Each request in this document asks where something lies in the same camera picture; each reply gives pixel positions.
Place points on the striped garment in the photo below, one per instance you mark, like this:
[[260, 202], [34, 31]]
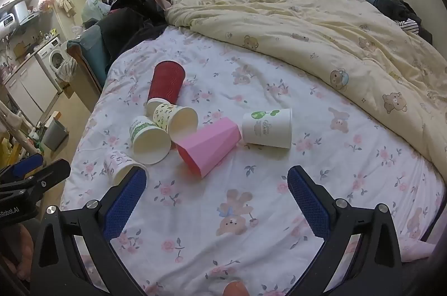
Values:
[[408, 26]]

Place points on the person's left hand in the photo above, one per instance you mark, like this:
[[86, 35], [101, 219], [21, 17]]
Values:
[[22, 247]]

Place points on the pink floral paper cup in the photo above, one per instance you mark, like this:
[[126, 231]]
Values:
[[117, 163]]

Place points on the range hood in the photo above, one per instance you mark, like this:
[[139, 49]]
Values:
[[26, 13]]

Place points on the green patterned paper cup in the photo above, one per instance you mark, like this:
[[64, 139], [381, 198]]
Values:
[[168, 115]]

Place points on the yellow bear print quilt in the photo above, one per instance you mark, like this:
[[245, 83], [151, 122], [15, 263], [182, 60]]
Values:
[[314, 37]]

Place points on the white cup with leaf print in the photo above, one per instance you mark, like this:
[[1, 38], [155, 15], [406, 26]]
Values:
[[267, 130]]

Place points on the grey trash bin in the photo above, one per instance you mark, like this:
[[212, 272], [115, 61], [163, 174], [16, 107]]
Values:
[[54, 135]]

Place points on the teal padded bed frame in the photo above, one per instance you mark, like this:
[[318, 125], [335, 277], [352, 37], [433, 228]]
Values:
[[89, 44]]

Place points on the red ribbed paper cup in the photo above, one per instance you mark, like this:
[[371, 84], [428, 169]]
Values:
[[167, 79]]

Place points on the pink faceted cup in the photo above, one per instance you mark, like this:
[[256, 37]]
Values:
[[209, 145]]

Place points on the white water heater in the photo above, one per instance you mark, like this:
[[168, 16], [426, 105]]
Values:
[[7, 20]]

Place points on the white kitchen cabinet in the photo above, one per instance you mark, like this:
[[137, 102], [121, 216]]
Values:
[[29, 93]]

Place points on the floral white bed sheet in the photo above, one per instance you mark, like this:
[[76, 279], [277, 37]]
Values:
[[244, 191]]

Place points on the beige hanging cloth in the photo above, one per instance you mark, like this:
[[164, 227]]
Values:
[[66, 5]]

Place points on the green label white cup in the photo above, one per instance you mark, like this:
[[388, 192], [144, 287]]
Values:
[[151, 146]]

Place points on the white plastic bag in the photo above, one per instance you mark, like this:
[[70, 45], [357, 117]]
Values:
[[92, 7]]

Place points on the white washing machine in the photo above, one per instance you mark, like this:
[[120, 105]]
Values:
[[50, 55]]

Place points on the black garment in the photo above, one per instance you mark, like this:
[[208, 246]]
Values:
[[393, 6]]

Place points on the pile of dark clothes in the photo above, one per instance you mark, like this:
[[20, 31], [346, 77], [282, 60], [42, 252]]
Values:
[[129, 23]]

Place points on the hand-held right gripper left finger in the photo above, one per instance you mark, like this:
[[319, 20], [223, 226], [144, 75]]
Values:
[[127, 201]]

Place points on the pink plastic bag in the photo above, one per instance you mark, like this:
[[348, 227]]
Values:
[[46, 0]]

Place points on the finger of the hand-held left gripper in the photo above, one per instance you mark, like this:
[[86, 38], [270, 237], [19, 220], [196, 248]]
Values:
[[52, 171], [22, 167]]

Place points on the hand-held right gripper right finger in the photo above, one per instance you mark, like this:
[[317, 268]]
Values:
[[309, 201]]

